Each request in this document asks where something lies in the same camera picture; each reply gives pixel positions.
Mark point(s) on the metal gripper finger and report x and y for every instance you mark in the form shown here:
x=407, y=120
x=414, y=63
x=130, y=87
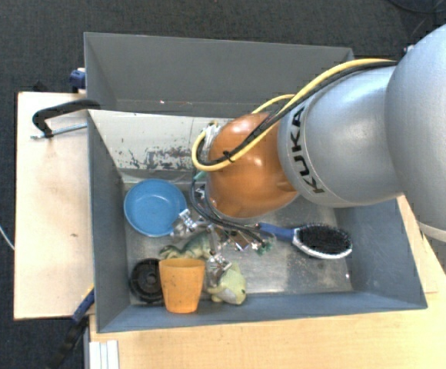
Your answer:
x=217, y=267
x=185, y=219

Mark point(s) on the pale green plush toy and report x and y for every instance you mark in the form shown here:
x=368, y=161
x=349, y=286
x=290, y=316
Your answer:
x=233, y=286

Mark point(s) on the green toy dinosaur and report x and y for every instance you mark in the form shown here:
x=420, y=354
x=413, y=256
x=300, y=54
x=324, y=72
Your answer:
x=192, y=246

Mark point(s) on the blue bowl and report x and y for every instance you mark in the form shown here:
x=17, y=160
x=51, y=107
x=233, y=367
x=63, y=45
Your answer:
x=152, y=208

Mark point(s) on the orange plastic cup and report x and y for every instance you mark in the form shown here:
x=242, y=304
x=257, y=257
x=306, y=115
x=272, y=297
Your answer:
x=182, y=286

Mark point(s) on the black round ribbed lid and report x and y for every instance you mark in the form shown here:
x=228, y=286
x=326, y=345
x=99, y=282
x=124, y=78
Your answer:
x=146, y=281

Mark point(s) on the grey metal bin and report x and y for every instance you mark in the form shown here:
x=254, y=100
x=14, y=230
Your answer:
x=307, y=279

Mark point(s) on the blue and white hairbrush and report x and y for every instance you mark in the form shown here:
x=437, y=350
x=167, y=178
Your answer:
x=323, y=241

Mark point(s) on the pale wood board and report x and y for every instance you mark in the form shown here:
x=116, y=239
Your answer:
x=50, y=206

